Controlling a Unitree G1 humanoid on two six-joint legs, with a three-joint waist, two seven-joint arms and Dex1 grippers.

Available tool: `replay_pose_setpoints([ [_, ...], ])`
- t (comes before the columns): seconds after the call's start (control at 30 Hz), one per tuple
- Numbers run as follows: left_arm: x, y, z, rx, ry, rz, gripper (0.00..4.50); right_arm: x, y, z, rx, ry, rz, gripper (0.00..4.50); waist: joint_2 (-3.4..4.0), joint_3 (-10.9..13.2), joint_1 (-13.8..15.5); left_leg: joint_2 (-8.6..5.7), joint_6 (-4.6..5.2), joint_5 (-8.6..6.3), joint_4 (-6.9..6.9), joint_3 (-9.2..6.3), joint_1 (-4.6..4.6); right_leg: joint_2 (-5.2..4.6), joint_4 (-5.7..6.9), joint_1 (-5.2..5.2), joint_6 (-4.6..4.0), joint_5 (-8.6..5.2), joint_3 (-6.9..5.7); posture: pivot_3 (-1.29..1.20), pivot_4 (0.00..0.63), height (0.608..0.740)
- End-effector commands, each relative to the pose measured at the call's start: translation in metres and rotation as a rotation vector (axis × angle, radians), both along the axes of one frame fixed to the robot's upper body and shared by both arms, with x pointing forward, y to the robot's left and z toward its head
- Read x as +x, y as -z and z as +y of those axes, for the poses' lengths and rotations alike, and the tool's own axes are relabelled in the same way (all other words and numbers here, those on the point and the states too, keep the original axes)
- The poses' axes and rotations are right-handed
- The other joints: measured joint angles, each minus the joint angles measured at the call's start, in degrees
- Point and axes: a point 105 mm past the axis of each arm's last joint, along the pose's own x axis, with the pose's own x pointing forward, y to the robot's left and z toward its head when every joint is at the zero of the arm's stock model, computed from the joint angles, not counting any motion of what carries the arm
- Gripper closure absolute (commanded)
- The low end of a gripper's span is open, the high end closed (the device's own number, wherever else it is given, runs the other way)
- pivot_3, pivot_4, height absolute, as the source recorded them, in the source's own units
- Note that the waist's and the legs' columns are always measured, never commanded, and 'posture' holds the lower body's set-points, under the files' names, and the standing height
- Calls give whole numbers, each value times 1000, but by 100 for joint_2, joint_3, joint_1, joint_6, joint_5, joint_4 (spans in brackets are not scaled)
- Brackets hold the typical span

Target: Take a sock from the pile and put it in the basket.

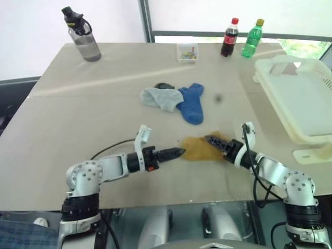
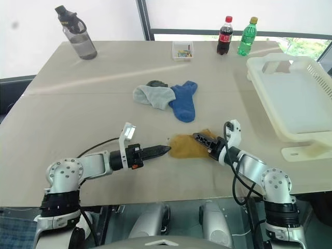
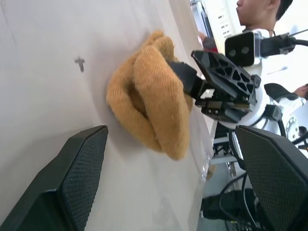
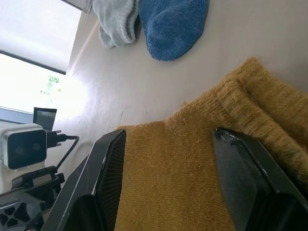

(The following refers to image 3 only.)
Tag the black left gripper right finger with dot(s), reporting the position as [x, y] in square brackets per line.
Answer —
[276, 180]

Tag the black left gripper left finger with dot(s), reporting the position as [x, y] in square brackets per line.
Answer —
[62, 183]

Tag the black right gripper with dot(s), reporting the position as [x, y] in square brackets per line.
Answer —
[231, 109]

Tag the mustard yellow knitted cloth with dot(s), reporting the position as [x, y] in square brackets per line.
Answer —
[154, 96]

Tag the seated person in white shirt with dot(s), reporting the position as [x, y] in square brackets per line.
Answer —
[294, 103]

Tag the person with short black hair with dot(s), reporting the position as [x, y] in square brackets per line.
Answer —
[260, 12]

